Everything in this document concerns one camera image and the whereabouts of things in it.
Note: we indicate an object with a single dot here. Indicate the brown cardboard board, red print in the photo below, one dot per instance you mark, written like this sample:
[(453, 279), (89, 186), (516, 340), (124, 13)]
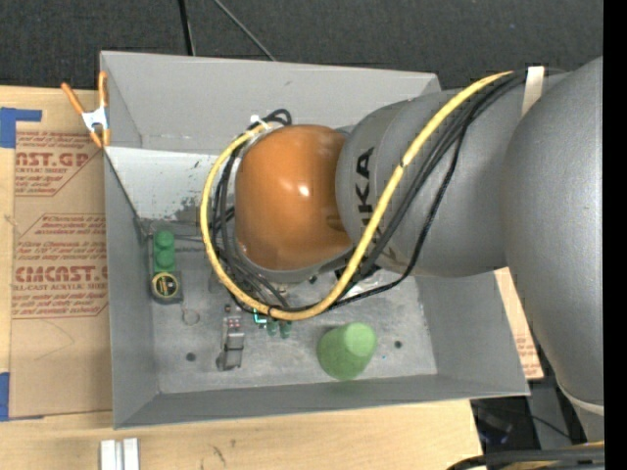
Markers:
[(59, 355)]

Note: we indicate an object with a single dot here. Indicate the black and yellow tape measure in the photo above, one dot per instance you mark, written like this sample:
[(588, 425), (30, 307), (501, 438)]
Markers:
[(166, 287)]

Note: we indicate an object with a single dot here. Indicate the green plastic cup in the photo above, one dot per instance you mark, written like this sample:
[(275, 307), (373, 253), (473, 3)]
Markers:
[(345, 353)]

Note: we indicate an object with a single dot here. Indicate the grey metal bin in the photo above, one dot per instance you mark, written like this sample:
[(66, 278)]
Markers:
[(196, 101)]

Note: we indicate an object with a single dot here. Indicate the green toy building block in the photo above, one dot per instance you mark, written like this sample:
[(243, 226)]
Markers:
[(164, 252)]

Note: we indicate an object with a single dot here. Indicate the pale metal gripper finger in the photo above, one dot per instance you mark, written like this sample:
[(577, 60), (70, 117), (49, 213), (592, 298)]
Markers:
[(235, 349)]

